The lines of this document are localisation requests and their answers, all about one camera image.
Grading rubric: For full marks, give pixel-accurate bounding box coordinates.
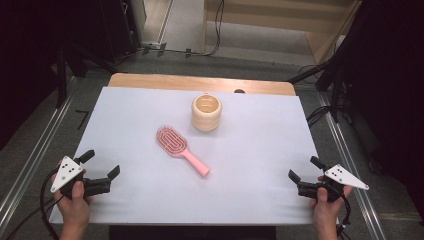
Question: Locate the wooden platform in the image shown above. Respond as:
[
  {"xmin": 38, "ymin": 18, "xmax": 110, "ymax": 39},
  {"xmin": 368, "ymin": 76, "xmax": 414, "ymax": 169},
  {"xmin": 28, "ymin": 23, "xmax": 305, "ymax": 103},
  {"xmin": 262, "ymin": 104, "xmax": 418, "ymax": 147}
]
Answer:
[{"xmin": 201, "ymin": 0, "xmax": 364, "ymax": 66}]

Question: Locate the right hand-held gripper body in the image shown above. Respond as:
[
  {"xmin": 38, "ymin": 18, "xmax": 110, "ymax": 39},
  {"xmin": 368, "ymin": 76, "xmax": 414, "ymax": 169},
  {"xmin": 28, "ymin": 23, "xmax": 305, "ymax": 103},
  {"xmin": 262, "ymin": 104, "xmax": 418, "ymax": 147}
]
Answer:
[{"xmin": 297, "ymin": 163, "xmax": 370, "ymax": 203}]

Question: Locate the black floor cable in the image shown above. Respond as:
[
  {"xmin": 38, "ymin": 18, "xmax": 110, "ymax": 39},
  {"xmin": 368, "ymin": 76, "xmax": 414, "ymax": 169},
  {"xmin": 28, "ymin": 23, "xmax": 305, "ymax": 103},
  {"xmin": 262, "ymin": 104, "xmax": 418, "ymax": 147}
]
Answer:
[{"xmin": 4, "ymin": 199, "xmax": 56, "ymax": 240}]

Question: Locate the metal floor rail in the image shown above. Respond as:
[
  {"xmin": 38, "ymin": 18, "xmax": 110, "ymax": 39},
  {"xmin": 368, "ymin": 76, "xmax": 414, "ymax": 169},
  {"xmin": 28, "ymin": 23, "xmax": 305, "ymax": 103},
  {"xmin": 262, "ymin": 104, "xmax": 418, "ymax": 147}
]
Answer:
[
  {"xmin": 315, "ymin": 91, "xmax": 388, "ymax": 240},
  {"xmin": 0, "ymin": 75, "xmax": 80, "ymax": 228}
]

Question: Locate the person's left hand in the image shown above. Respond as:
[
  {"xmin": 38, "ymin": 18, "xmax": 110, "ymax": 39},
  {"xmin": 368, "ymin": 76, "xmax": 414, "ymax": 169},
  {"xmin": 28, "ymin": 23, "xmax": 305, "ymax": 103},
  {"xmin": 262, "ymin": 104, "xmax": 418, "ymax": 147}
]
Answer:
[{"xmin": 52, "ymin": 159, "xmax": 93, "ymax": 228}]

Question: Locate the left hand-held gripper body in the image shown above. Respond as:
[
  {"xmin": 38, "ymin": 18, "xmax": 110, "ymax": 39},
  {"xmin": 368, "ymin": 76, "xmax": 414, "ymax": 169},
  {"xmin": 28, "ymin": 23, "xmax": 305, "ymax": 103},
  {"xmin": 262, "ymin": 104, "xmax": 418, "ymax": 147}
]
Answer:
[{"xmin": 50, "ymin": 155, "xmax": 113, "ymax": 200}]

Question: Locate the cream ribbed cup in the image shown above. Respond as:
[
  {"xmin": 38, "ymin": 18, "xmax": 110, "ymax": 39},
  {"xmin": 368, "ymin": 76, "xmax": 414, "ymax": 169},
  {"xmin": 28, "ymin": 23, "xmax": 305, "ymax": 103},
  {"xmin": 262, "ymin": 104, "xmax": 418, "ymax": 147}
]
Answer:
[{"xmin": 191, "ymin": 93, "xmax": 223, "ymax": 133}]

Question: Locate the black hanging cable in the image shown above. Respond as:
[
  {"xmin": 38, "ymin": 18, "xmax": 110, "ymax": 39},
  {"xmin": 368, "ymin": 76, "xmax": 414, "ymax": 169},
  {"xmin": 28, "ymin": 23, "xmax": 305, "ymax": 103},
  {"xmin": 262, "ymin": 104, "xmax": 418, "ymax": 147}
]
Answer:
[{"xmin": 202, "ymin": 0, "xmax": 225, "ymax": 57}]

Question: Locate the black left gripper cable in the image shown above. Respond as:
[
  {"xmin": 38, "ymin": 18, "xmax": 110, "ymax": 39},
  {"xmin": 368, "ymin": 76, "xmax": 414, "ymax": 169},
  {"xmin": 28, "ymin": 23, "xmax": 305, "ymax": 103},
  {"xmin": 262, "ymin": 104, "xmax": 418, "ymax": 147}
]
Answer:
[{"xmin": 39, "ymin": 167, "xmax": 66, "ymax": 240}]

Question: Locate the bundle of black cables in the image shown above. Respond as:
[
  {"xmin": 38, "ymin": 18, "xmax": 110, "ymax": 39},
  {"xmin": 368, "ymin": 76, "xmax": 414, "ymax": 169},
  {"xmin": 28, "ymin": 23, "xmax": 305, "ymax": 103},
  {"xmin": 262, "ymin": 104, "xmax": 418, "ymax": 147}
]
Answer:
[{"xmin": 305, "ymin": 105, "xmax": 332, "ymax": 129}]

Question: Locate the white board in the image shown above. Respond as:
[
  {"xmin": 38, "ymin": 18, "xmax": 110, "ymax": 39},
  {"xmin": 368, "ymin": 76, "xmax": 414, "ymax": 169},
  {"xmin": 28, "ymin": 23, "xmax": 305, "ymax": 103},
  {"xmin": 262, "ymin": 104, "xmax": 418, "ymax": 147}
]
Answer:
[{"xmin": 48, "ymin": 86, "xmax": 340, "ymax": 226}]

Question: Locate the black cabinet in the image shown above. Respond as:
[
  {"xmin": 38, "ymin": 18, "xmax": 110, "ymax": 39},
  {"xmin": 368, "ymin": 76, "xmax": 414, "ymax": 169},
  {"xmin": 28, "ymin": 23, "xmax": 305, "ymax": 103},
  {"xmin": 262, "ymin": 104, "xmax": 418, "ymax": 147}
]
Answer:
[{"xmin": 99, "ymin": 0, "xmax": 142, "ymax": 64}]

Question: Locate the pink hairbrush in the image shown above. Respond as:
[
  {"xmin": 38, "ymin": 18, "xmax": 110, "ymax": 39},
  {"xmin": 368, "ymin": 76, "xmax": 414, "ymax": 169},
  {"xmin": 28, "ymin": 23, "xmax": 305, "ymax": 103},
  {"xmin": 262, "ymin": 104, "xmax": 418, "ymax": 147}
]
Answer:
[{"xmin": 155, "ymin": 125, "xmax": 212, "ymax": 178}]

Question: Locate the black stand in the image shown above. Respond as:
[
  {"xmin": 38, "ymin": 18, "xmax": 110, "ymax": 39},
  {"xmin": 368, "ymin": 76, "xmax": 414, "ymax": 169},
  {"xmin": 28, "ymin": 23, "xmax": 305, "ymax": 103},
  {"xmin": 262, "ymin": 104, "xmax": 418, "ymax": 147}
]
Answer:
[
  {"xmin": 53, "ymin": 43, "xmax": 118, "ymax": 109},
  {"xmin": 288, "ymin": 33, "xmax": 356, "ymax": 124}
]

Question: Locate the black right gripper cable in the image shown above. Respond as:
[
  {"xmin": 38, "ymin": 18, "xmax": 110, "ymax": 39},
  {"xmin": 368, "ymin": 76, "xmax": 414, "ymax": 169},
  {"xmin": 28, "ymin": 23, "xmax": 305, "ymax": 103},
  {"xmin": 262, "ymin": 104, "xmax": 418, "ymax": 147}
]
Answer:
[{"xmin": 335, "ymin": 192, "xmax": 353, "ymax": 240}]

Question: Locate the person's right hand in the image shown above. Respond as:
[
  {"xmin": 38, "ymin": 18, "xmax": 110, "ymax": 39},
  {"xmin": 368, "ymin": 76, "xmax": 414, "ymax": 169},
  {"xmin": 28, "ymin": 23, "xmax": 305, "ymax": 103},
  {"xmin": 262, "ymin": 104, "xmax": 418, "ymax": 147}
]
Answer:
[{"xmin": 311, "ymin": 176, "xmax": 354, "ymax": 230}]

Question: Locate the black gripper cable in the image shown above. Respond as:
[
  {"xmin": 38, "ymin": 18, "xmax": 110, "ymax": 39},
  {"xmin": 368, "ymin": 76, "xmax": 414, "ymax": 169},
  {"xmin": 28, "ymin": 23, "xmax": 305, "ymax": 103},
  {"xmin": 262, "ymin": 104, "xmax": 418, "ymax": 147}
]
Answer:
[
  {"xmin": 335, "ymin": 192, "xmax": 353, "ymax": 240},
  {"xmin": 39, "ymin": 167, "xmax": 66, "ymax": 240}
]

